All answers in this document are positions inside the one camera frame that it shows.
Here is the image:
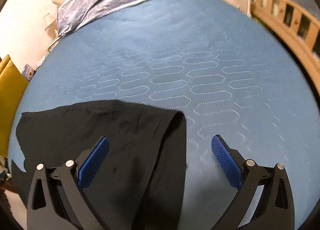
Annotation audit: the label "black pants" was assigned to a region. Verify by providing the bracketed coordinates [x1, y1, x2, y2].
[12, 100, 187, 229]

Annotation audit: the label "blue quilted mattress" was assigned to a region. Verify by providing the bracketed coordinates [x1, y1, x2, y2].
[9, 0, 319, 229]

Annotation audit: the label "wooden crib rail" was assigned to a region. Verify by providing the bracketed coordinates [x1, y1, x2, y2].
[251, 0, 319, 91]

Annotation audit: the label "yellow armchair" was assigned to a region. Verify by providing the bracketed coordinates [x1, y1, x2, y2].
[0, 55, 29, 157]

